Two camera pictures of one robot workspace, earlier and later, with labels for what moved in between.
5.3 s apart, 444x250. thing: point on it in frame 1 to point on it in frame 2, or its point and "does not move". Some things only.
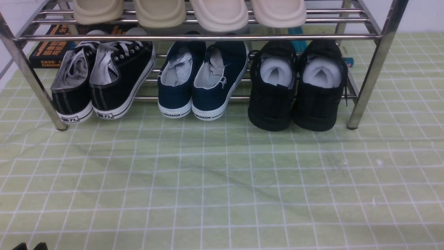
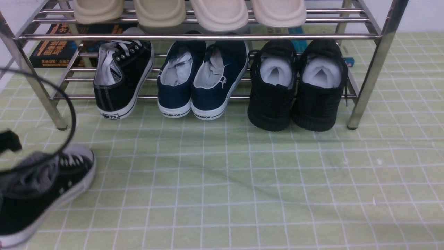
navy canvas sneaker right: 223,69 does not move
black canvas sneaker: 120,70 does not move
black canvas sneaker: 71,91 to 30,195
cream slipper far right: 279,13 does not move
